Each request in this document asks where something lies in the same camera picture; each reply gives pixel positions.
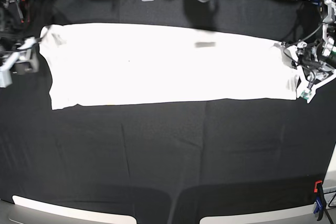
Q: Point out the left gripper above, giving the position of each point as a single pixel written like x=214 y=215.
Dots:
x=314 y=61

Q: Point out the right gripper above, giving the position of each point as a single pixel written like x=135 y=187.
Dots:
x=23 y=59

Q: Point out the white printed t-shirt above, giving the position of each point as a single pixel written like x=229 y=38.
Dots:
x=120 y=64

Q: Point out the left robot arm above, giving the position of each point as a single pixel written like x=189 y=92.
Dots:
x=326 y=27

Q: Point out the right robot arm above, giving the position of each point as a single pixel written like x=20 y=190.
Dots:
x=13 y=32

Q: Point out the orange clamp top left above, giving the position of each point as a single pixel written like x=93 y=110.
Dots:
x=23 y=10

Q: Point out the orange blue clamp bottom right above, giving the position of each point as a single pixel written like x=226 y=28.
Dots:
x=320 y=202

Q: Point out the black table cloth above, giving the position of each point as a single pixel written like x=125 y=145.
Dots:
x=171 y=162

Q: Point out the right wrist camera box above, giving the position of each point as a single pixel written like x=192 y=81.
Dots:
x=5 y=78

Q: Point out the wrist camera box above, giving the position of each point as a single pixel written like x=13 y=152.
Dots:
x=306 y=94
x=5 y=78

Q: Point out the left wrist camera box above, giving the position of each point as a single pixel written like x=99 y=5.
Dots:
x=306 y=94

